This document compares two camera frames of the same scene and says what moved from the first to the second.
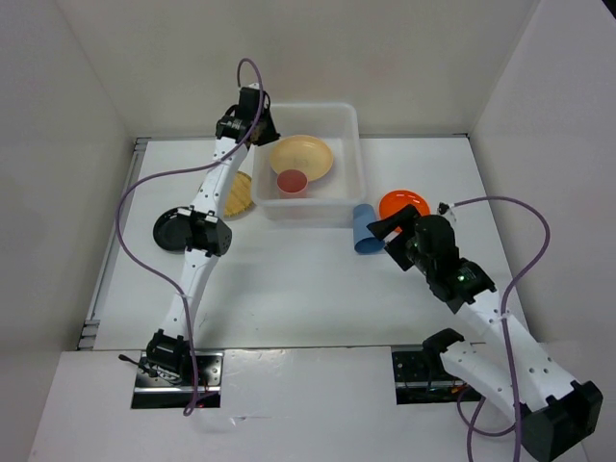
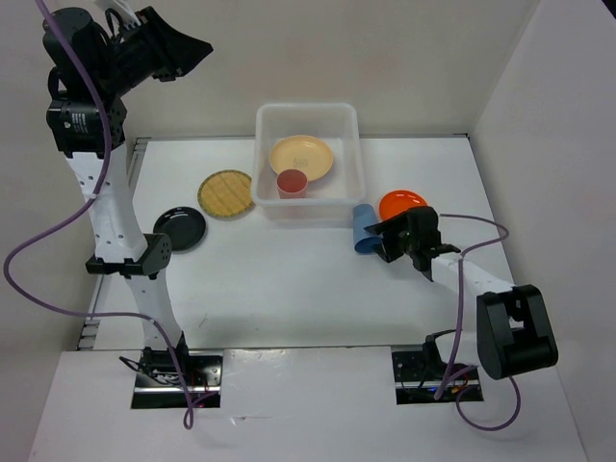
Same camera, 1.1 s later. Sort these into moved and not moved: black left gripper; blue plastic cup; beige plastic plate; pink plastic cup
Moved: black left gripper
Not moved: blue plastic cup; beige plastic plate; pink plastic cup
